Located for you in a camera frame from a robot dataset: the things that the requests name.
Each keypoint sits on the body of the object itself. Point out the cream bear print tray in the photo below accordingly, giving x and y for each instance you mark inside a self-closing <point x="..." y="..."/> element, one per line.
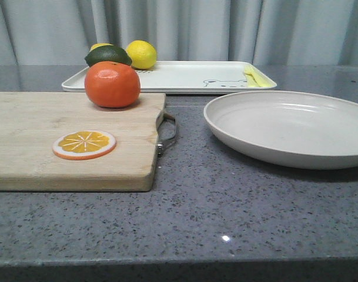
<point x="203" y="77"/>

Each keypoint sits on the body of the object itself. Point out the grey curtain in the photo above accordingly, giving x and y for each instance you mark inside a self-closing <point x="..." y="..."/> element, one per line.
<point x="259" y="32"/>

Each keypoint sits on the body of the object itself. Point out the green lime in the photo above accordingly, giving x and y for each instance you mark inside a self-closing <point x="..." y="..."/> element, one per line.
<point x="108" y="53"/>

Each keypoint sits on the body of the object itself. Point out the orange slice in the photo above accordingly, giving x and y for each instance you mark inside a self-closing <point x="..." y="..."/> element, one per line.
<point x="84" y="145"/>

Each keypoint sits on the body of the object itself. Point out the yellow lemon right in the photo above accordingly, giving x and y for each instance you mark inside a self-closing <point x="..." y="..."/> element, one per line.
<point x="142" y="54"/>

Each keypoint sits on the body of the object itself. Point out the wooden cutting board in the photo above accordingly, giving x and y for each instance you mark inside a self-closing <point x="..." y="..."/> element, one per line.
<point x="30" y="122"/>

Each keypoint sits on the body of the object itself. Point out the orange mandarin fruit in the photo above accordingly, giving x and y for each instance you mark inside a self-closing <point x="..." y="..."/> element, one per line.
<point x="112" y="85"/>

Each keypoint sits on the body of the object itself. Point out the metal cutting board handle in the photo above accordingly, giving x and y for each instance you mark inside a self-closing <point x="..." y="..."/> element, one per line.
<point x="167" y="132"/>

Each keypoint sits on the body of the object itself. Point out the yellow lemon behind lime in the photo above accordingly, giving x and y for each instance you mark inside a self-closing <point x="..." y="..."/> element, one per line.
<point x="97" y="45"/>

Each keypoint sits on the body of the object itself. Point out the cream round plate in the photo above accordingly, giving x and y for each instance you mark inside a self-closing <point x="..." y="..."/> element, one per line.
<point x="293" y="129"/>

